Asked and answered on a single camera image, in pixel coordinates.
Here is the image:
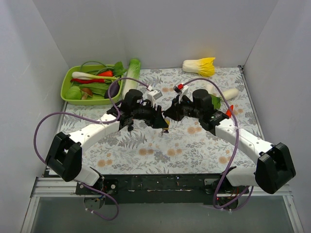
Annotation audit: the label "white radish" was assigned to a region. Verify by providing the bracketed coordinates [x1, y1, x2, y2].
[223, 88, 239, 100]

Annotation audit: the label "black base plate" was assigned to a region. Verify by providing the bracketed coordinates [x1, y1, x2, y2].
[75, 173, 251, 206]

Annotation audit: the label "green napa cabbage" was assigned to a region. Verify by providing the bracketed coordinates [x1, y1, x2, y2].
[121, 58, 141, 98]

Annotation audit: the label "red chili pepper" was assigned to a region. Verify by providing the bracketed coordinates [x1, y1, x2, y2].
[70, 78, 105, 84]

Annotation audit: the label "purple cable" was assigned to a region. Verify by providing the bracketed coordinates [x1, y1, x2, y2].
[34, 77, 154, 221]
[183, 77, 255, 211]

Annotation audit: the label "aluminium frame rail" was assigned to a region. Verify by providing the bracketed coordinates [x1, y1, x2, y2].
[21, 177, 303, 233]

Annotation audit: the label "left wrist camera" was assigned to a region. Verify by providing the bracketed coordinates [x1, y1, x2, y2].
[147, 90, 163, 106]

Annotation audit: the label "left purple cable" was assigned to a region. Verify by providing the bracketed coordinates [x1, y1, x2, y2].
[34, 77, 154, 221]

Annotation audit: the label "orange padlock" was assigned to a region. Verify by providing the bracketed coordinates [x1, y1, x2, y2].
[127, 124, 134, 132]

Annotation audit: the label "green spinach leaf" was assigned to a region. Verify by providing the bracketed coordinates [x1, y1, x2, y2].
[113, 61, 127, 77]

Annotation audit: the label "green leafy vegetable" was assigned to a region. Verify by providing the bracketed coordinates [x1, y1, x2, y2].
[79, 83, 110, 97]

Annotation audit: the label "green plastic tray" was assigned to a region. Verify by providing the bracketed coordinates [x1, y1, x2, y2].
[61, 63, 118, 105]

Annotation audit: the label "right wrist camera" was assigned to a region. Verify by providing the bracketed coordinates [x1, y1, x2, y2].
[173, 83, 189, 103]

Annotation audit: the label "yellow padlock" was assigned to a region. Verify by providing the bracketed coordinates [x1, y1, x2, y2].
[164, 119, 170, 130]

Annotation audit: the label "purple eggplant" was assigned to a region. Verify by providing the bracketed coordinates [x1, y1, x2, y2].
[104, 83, 120, 99]

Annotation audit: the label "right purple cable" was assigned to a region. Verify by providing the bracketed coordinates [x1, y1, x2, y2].
[183, 77, 255, 211]

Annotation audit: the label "yellow white cabbage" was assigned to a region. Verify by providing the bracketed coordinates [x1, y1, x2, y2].
[182, 57, 215, 77]

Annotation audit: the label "green long beans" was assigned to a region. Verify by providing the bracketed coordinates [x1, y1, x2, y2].
[79, 61, 115, 75]

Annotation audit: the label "white green leek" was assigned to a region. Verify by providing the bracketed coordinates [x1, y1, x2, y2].
[71, 71, 118, 81]

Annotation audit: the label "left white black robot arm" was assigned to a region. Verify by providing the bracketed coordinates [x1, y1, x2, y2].
[46, 89, 168, 194]

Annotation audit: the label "green bok choy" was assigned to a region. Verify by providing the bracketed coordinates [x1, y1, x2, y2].
[210, 95, 222, 109]

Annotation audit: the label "small orange pepper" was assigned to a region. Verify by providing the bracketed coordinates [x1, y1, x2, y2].
[97, 70, 114, 77]

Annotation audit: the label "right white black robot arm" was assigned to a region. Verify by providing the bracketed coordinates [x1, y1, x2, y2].
[164, 84, 296, 194]

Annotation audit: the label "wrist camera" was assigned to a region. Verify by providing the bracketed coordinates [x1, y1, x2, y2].
[173, 83, 189, 103]
[147, 90, 163, 106]

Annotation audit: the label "round green cabbage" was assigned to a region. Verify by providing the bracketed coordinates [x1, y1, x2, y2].
[65, 86, 82, 100]

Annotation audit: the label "orange carrot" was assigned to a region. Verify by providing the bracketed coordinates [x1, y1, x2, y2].
[226, 105, 234, 118]

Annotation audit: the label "brown mushroom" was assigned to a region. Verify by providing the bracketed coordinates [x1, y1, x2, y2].
[81, 87, 93, 100]

